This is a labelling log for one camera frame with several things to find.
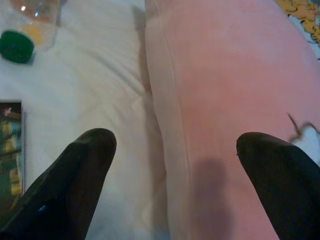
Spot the glossy dark magazine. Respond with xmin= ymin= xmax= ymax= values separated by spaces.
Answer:
xmin=0 ymin=99 xmax=26 ymax=200

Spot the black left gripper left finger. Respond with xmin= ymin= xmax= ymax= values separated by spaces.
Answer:
xmin=0 ymin=127 xmax=118 ymax=240

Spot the pink plush pillow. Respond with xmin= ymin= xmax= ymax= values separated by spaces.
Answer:
xmin=144 ymin=0 xmax=320 ymax=240

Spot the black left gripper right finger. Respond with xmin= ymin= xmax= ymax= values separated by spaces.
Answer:
xmin=236 ymin=132 xmax=320 ymax=240

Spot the clear plastic bottle green cap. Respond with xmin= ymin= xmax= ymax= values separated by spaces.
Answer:
xmin=0 ymin=0 xmax=62 ymax=65

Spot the white quilted mattress pad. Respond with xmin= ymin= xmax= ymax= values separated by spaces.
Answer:
xmin=0 ymin=0 xmax=173 ymax=240

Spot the yellow cartoon print blanket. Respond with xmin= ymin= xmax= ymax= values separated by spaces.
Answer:
xmin=273 ymin=0 xmax=320 ymax=46

